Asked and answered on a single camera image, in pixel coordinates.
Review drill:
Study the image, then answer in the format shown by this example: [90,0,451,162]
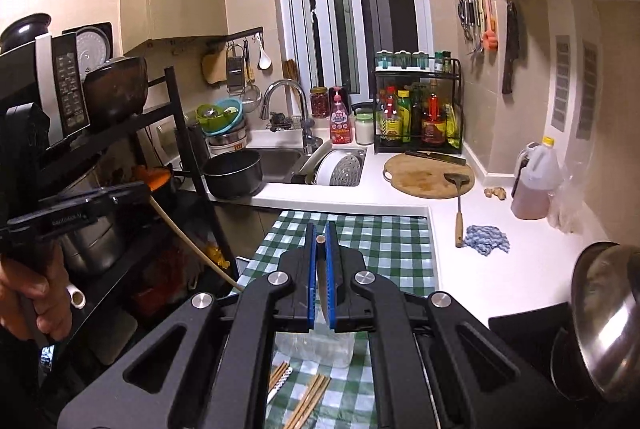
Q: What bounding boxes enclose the stack of colourful bowls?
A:
[195,98,249,156]

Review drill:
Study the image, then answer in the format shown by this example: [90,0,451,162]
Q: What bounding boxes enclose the black metal shelf rack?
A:
[0,66,242,410]

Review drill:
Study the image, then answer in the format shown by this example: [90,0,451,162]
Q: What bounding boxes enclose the metal grater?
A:
[225,44,245,94]

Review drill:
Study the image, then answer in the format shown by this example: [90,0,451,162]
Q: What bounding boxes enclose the black hanging rail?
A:
[205,27,265,48]

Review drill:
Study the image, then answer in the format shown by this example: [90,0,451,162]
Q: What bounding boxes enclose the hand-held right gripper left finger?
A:
[59,222,319,429]

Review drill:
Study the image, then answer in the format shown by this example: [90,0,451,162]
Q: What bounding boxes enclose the white ladle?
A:
[257,34,273,70]

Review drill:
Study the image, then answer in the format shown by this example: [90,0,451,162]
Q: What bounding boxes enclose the plastic jug reddish liquid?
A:
[510,136,562,221]

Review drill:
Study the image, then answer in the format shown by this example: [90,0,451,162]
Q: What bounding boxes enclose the white jar green lid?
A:
[354,111,375,146]

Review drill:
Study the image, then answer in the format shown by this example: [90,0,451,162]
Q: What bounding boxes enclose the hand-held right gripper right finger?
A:
[324,222,572,429]

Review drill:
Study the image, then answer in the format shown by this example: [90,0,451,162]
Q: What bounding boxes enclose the light bamboo chopstick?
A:
[149,198,245,294]
[315,234,333,327]

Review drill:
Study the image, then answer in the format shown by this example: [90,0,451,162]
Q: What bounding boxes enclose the bunch of wooden chopsticks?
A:
[267,361,333,429]

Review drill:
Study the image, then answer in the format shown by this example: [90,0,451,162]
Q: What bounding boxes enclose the black spice rack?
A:
[372,58,466,156]

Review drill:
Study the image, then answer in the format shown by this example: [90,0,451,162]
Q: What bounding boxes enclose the wooden handled spatula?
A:
[442,172,471,249]

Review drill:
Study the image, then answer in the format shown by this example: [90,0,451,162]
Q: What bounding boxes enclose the green checkered tablecloth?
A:
[232,210,441,429]

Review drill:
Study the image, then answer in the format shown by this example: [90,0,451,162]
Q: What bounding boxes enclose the hanging kitchen tools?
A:
[457,0,500,56]

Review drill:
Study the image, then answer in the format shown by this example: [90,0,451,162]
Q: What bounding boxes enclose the black saucepan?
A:
[202,150,264,200]

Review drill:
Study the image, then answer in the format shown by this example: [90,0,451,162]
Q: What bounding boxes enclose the black gas stove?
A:
[487,301,576,390]

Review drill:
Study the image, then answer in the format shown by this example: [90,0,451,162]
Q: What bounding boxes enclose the white ceramic spoon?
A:
[267,366,292,406]

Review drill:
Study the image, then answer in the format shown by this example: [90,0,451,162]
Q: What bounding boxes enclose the silver black microwave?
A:
[0,31,92,152]

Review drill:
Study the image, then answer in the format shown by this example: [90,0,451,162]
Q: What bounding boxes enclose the black kitchen knife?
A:
[405,150,468,166]

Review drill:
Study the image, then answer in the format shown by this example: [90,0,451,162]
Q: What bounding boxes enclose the dark brown wok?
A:
[82,56,149,130]

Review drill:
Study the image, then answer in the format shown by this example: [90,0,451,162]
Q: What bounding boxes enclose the row of green spice jars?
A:
[376,50,453,72]

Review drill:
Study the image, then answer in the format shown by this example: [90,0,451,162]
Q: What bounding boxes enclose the red chili jar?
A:
[309,86,329,118]

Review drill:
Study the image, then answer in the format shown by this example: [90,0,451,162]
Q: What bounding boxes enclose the clear plastic bag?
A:
[547,164,591,235]

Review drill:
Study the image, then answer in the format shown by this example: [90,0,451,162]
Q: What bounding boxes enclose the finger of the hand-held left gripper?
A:
[95,201,151,227]
[60,181,152,207]

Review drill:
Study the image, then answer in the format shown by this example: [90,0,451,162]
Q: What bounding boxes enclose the large steel pot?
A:
[60,204,131,277]

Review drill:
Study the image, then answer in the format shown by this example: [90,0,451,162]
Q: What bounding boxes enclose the chrome faucet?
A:
[259,79,323,154]

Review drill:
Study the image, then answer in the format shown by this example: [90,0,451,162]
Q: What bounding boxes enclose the clear plastic container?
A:
[274,331,372,370]

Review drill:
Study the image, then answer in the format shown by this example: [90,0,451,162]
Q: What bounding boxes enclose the row of sauce bottles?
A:
[376,80,462,148]

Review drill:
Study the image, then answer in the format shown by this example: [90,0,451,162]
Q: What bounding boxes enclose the round metal lid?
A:
[61,22,114,77]

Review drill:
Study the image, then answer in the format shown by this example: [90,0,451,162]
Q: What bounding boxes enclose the wire strainer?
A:
[239,81,262,106]

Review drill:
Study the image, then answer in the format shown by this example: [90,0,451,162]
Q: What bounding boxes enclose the black clay pot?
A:
[0,13,52,54]

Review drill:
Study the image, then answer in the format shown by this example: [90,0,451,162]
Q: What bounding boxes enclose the steel sink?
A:
[245,146,368,187]

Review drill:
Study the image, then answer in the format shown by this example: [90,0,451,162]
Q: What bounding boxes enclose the person's left hand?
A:
[0,246,74,346]

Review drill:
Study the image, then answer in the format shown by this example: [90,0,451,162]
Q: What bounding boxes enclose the hanging cleaver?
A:
[501,0,521,96]

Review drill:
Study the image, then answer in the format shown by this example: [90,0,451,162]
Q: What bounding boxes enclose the blue rag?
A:
[462,225,511,256]

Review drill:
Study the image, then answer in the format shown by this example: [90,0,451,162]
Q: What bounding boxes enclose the grey wall vent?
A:
[551,35,572,130]
[576,40,599,140]

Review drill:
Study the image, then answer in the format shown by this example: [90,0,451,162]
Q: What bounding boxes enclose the red dish soap bottle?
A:
[328,86,353,146]

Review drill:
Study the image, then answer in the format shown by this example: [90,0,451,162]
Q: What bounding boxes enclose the hanging wooden cutting board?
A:
[201,49,229,84]

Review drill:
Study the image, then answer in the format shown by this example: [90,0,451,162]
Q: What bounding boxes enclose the orange lid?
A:
[132,165,176,192]

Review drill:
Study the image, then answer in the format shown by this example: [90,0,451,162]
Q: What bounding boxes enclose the round wooden cutting board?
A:
[383,152,475,200]

